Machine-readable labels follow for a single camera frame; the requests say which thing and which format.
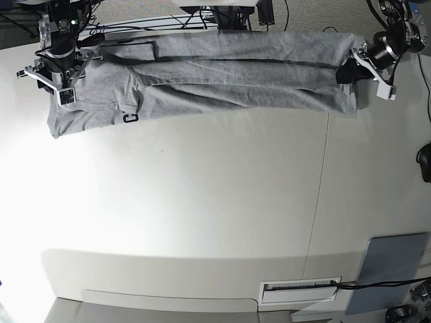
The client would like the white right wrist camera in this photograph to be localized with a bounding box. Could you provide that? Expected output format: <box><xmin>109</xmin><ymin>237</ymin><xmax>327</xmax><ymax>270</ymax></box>
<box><xmin>56</xmin><ymin>87</ymin><xmax>76</xmax><ymax>106</ymax></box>

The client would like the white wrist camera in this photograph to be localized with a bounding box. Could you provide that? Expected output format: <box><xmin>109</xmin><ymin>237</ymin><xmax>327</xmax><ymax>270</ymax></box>
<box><xmin>56</xmin><ymin>87</ymin><xmax>76</xmax><ymax>106</ymax></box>
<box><xmin>376</xmin><ymin>82</ymin><xmax>397</xmax><ymax>101</ymax></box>

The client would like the black object at right edge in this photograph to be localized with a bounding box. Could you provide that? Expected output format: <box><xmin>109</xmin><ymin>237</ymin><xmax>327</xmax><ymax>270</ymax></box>
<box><xmin>416</xmin><ymin>143</ymin><xmax>431</xmax><ymax>183</ymax></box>

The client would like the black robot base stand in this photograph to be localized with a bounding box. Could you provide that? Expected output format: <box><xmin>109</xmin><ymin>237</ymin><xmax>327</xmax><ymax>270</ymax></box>
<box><xmin>173</xmin><ymin>0</ymin><xmax>261</xmax><ymax>30</ymax></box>

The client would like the black cable to grommet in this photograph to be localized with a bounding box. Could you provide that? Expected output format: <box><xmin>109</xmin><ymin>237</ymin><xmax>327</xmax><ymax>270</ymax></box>
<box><xmin>331</xmin><ymin>277</ymin><xmax>431</xmax><ymax>291</ymax></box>

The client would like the grey T-shirt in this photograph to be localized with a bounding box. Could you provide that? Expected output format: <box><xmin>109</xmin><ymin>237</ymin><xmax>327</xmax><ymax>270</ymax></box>
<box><xmin>47</xmin><ymin>32</ymin><xmax>364</xmax><ymax>138</ymax></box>

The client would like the white cable grommet box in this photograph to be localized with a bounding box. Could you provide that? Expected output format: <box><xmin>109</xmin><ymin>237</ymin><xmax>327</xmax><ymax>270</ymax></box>
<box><xmin>258</xmin><ymin>277</ymin><xmax>341</xmax><ymax>306</ymax></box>

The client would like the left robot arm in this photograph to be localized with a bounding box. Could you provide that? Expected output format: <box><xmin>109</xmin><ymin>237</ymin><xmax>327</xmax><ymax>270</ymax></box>
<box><xmin>336</xmin><ymin>1</ymin><xmax>428</xmax><ymax>86</ymax></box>

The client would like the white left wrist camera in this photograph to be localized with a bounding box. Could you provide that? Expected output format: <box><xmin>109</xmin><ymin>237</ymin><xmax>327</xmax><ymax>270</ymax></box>
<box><xmin>376</xmin><ymin>82</ymin><xmax>397</xmax><ymax>101</ymax></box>

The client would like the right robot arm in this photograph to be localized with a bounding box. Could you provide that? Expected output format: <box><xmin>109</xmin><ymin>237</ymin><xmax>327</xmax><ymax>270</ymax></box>
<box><xmin>15</xmin><ymin>1</ymin><xmax>104</xmax><ymax>102</ymax></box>

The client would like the blue-grey tablet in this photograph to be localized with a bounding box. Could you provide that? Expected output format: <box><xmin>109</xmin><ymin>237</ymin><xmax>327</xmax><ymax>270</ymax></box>
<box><xmin>345</xmin><ymin>232</ymin><xmax>429</xmax><ymax>316</ymax></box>

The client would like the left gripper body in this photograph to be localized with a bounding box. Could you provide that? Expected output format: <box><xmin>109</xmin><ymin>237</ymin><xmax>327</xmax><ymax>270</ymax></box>
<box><xmin>350</xmin><ymin>40</ymin><xmax>397</xmax><ymax>86</ymax></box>

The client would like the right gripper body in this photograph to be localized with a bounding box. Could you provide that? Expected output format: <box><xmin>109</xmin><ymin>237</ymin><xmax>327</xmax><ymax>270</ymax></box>
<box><xmin>16</xmin><ymin>43</ymin><xmax>101</xmax><ymax>94</ymax></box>

